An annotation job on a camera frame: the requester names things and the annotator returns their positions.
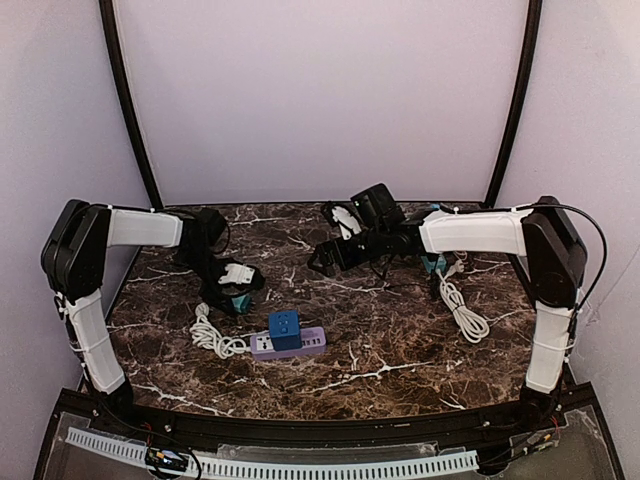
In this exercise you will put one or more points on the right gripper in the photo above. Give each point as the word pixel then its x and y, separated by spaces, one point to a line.
pixel 331 255

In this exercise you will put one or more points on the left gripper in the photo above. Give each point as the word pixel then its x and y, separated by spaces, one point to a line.
pixel 220 293

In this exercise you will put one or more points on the small teal plug adapter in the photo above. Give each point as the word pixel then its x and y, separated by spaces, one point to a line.
pixel 242 304

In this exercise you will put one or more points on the dark blue cube adapter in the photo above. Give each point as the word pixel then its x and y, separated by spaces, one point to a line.
pixel 284 330

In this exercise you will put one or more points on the purple power strip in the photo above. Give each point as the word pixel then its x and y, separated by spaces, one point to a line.
pixel 310 341

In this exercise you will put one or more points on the teal power strip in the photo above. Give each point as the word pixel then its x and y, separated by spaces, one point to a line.
pixel 434 263

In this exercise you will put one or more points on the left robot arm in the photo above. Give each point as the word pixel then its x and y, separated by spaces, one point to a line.
pixel 74 260

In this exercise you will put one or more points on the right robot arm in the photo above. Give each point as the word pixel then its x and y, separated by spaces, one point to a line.
pixel 536 244

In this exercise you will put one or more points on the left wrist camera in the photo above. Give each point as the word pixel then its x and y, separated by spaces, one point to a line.
pixel 241 275

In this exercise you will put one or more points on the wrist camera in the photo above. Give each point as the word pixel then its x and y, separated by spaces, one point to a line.
pixel 338 215
pixel 241 275

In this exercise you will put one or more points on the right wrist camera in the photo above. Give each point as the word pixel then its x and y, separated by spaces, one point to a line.
pixel 338 215

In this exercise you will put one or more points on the white slotted cable duct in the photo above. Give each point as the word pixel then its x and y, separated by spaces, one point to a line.
pixel 414 461

